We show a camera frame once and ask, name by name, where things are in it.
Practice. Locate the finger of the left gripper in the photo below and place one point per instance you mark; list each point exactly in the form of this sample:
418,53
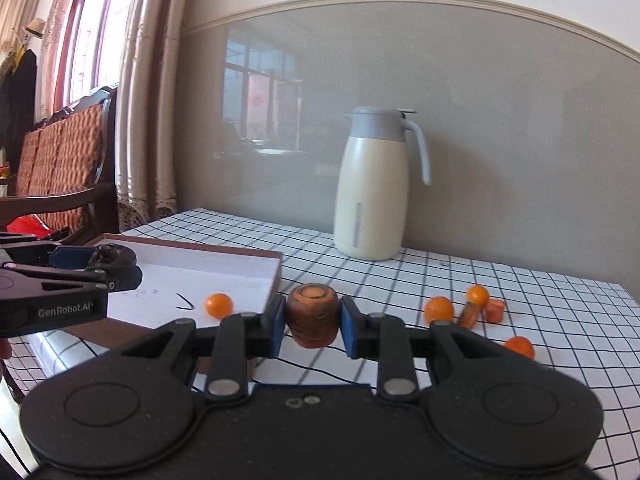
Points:
115,278
31,251

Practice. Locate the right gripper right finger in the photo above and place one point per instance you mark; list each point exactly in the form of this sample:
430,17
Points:
496,407

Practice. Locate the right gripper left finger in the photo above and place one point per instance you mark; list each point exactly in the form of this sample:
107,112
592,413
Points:
120,410

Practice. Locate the small orange kumquat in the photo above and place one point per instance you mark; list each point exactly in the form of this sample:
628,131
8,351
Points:
218,306

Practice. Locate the carrot stub with round top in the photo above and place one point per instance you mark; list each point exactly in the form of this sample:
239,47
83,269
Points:
312,312

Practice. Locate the dark shrivelled fruit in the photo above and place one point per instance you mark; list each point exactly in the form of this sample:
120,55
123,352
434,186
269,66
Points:
112,256

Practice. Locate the red cushion on sofa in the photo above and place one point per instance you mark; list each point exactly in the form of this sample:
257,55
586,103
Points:
30,224

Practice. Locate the brown shallow cardboard box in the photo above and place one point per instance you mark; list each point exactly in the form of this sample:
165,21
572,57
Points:
178,278

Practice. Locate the large front orange mandarin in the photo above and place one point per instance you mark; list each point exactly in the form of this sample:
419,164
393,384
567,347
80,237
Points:
521,345

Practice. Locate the wooden sofa orange cushions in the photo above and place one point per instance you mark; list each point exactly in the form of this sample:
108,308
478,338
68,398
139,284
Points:
66,174

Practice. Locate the orange carrot chunk back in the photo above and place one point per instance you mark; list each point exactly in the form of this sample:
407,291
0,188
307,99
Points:
494,311

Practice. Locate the dark rotten carrot piece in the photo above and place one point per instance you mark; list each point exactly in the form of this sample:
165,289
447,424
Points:
469,315

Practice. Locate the white black grid tablecloth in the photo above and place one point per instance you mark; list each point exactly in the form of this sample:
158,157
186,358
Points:
584,328

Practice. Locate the small back orange mandarin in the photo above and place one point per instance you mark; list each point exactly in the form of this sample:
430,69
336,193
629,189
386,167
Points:
477,295

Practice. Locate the left orange mandarin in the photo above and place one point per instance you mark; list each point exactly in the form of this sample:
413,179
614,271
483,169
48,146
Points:
438,308

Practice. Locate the beige lace curtain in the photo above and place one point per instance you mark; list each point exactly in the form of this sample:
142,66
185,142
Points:
144,136

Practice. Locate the dark hanging coat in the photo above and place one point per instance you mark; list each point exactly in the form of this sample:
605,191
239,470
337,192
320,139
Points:
18,87

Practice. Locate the straw hat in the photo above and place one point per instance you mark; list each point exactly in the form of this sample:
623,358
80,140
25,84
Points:
35,27

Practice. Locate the cream thermos jug grey lid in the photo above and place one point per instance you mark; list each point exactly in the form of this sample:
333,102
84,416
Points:
373,184

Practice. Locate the window with red frame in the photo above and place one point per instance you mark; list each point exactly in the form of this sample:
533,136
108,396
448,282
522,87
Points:
82,49

